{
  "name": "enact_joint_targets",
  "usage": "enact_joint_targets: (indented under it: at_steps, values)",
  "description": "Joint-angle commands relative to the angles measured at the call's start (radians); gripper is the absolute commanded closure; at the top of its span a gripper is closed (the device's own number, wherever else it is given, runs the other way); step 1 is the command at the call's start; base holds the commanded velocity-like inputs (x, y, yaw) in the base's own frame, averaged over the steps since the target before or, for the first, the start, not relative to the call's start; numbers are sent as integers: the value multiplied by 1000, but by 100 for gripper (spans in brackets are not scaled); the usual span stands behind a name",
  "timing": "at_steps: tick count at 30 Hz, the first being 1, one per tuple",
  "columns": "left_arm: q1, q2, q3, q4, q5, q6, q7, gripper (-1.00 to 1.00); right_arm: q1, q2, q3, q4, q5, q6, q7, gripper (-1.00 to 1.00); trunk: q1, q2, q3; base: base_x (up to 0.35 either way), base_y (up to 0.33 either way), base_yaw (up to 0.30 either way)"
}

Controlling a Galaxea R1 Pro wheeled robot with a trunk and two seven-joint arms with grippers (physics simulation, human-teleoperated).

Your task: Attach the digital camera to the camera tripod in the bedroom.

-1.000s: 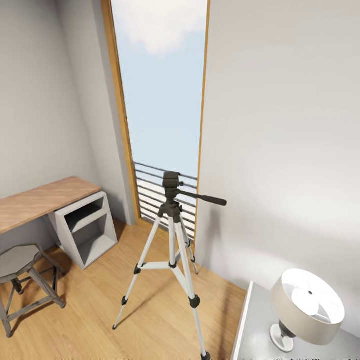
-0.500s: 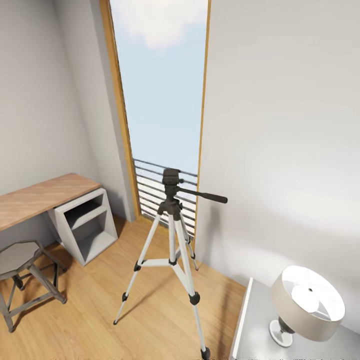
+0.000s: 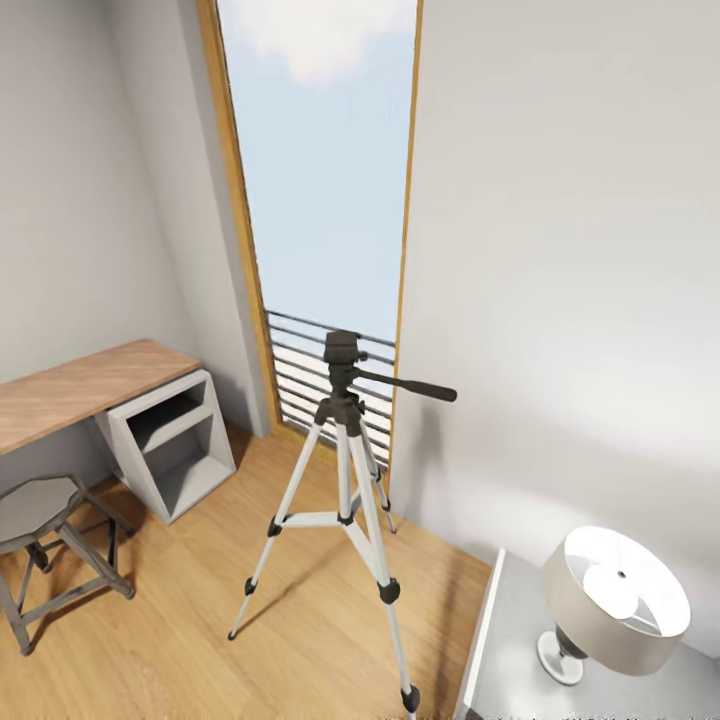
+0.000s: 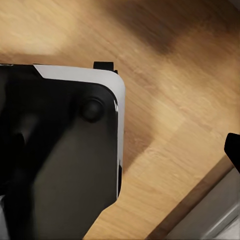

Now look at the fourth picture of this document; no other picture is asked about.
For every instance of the bed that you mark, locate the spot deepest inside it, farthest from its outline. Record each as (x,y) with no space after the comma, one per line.
(216,217)

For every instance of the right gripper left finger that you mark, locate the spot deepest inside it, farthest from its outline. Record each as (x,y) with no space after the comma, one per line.
(12,149)

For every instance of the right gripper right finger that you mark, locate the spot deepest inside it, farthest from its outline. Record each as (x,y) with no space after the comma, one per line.
(232,149)

